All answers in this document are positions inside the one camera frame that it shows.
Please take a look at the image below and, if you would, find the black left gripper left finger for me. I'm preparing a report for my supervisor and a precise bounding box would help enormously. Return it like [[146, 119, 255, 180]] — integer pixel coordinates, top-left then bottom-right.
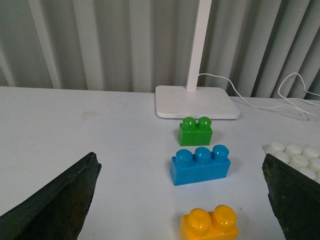
[[0, 152, 102, 240]]

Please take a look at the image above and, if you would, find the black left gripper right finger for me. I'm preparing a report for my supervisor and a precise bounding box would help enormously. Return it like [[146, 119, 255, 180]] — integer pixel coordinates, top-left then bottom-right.
[[262, 153, 320, 240]]

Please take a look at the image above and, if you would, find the yellow two-stud block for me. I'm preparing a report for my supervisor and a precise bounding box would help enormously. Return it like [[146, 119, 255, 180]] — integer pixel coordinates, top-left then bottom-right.
[[179, 205, 239, 240]]

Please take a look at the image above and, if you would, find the blue three-stud block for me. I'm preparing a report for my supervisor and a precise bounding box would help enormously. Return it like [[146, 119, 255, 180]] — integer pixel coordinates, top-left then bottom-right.
[[169, 145, 231, 186]]

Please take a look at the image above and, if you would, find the green two-stud block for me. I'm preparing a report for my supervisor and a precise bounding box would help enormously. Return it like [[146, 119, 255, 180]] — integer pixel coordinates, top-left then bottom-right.
[[177, 116, 213, 146]]

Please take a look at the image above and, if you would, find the white lamp stand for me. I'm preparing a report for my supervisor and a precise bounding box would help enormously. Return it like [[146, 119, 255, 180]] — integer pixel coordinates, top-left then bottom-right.
[[155, 0, 240, 120]]

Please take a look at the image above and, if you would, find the white studded base plate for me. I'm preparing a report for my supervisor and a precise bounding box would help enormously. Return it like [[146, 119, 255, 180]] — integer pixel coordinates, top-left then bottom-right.
[[263, 141, 320, 184]]

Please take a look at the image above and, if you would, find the white lamp cable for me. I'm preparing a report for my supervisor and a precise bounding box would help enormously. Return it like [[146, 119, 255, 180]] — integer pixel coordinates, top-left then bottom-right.
[[198, 72, 320, 118]]

